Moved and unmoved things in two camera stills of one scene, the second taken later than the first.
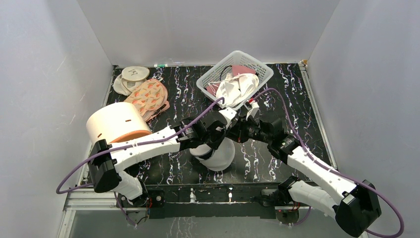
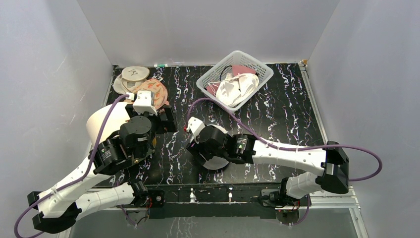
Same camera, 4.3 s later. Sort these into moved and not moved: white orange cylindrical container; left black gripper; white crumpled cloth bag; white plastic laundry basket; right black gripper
Moved: left black gripper; right black gripper
Not moved: white plastic laundry basket; white orange cylindrical container; white crumpled cloth bag
